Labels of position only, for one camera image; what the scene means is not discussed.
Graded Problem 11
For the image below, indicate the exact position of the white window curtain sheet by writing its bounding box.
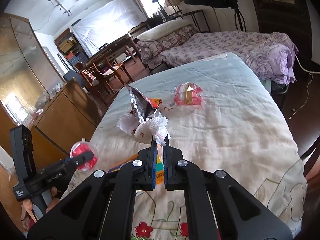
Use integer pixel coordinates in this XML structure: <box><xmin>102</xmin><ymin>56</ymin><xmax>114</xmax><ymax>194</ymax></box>
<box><xmin>72</xmin><ymin>0</ymin><xmax>147</xmax><ymax>57</ymax></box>

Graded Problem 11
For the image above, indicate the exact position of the purple floral bed cover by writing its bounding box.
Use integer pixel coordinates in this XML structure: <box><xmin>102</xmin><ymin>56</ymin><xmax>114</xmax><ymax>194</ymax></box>
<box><xmin>160</xmin><ymin>31</ymin><xmax>298</xmax><ymax>85</ymax></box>

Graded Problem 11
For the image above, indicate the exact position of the white tissue wrapper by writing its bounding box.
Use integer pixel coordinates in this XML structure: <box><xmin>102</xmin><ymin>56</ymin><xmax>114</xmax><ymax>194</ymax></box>
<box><xmin>117</xmin><ymin>113</ymin><xmax>170</xmax><ymax>146</ymax></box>

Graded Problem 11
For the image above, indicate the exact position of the white cable on floor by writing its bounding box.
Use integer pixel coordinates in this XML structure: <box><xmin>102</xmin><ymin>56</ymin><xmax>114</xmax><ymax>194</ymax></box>
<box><xmin>289</xmin><ymin>54</ymin><xmax>320</xmax><ymax>120</ymax></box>

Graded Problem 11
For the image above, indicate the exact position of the dark framed painting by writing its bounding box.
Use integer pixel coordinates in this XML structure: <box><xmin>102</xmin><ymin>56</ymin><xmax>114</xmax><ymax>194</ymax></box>
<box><xmin>253</xmin><ymin>0</ymin><xmax>312</xmax><ymax>60</ymax></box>

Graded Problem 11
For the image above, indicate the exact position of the orange striped medicine box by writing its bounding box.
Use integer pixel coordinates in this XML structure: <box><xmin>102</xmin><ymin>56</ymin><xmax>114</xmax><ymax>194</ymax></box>
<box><xmin>107</xmin><ymin>153</ymin><xmax>166</xmax><ymax>186</ymax></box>

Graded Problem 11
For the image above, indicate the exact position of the red clear plastic wrapper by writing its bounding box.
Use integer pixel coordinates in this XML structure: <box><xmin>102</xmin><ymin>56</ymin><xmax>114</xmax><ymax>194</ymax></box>
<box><xmin>170</xmin><ymin>82</ymin><xmax>203</xmax><ymax>109</ymax></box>

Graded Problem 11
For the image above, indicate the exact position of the wooden chair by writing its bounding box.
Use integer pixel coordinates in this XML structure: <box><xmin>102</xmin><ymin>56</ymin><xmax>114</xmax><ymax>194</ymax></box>
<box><xmin>75</xmin><ymin>57</ymin><xmax>134</xmax><ymax>94</ymax></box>

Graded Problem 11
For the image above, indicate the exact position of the small red plastic wrapper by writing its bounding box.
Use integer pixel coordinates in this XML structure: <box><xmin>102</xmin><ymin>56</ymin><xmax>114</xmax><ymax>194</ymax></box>
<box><xmin>70</xmin><ymin>138</ymin><xmax>98</xmax><ymax>171</ymax></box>

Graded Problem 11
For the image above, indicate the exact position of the person's left hand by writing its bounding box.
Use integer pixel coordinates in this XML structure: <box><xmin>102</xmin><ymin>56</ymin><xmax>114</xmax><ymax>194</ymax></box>
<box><xmin>21</xmin><ymin>187</ymin><xmax>60</xmax><ymax>231</ymax></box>

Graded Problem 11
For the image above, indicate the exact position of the red silver snack bag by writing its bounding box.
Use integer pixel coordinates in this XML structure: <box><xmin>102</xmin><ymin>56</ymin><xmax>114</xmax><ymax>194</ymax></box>
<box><xmin>125</xmin><ymin>85</ymin><xmax>163</xmax><ymax>124</ymax></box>

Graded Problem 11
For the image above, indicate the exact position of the floral folded quilt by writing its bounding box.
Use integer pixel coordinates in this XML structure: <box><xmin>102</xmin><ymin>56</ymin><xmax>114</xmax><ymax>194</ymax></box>
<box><xmin>136</xmin><ymin>25</ymin><xmax>199</xmax><ymax>64</ymax></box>

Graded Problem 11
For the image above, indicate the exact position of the wooden sideboard cabinet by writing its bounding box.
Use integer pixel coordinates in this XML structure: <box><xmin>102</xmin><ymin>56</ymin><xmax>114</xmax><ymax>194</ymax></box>
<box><xmin>0</xmin><ymin>77</ymin><xmax>102</xmax><ymax>170</ymax></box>

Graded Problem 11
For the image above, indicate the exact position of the dark wooden table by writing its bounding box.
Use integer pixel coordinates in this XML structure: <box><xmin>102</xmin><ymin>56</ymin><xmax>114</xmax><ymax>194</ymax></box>
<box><xmin>86</xmin><ymin>33</ymin><xmax>141</xmax><ymax>65</ymax></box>

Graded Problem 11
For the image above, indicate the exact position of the white pillow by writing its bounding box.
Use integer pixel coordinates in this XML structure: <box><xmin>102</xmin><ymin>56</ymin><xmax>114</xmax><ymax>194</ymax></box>
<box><xmin>137</xmin><ymin>19</ymin><xmax>192</xmax><ymax>42</ymax></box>

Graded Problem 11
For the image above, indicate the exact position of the bookshelf with boxes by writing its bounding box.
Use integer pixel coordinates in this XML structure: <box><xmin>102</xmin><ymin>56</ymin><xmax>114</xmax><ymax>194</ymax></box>
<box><xmin>54</xmin><ymin>28</ymin><xmax>88</xmax><ymax>66</ymax></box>

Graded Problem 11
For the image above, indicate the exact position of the metal bed headboard frame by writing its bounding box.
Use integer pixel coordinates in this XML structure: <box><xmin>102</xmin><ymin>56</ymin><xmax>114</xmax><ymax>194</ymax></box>
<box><xmin>152</xmin><ymin>0</ymin><xmax>210</xmax><ymax>32</ymax></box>

